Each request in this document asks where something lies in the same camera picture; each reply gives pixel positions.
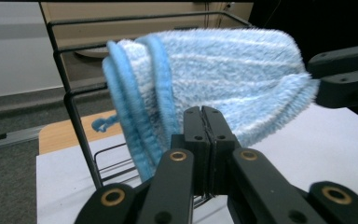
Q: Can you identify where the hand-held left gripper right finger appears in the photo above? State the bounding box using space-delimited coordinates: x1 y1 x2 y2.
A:
201 105 242 197

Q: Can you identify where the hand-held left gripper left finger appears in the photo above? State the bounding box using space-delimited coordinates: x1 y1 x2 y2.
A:
171 105 212 197

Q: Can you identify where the light blue fluffy towel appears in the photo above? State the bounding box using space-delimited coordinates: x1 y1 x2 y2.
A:
91 27 321 183

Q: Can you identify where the black wire rack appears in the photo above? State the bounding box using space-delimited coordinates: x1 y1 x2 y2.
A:
38 10 253 209

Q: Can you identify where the beige cabinet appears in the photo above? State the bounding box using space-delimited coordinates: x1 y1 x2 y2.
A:
39 1 255 91

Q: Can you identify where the round grey disc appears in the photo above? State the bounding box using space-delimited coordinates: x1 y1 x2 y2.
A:
74 46 110 60

